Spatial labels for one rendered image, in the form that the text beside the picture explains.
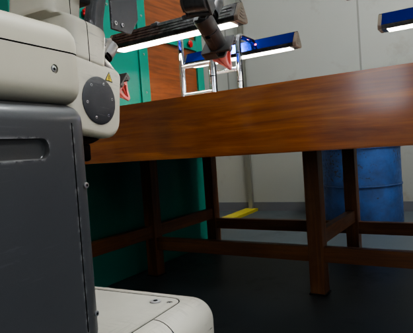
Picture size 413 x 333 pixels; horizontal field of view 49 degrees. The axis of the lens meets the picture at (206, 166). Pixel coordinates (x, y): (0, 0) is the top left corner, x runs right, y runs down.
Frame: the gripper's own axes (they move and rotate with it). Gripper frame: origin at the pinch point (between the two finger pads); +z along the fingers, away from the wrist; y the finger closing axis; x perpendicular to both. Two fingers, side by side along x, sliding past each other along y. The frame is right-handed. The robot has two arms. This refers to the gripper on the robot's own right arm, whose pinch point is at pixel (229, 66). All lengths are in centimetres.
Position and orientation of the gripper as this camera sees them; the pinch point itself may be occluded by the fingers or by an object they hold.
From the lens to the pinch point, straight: 145.9
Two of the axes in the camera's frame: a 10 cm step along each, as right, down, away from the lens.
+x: -2.8, 8.1, -5.2
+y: -8.5, 0.4, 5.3
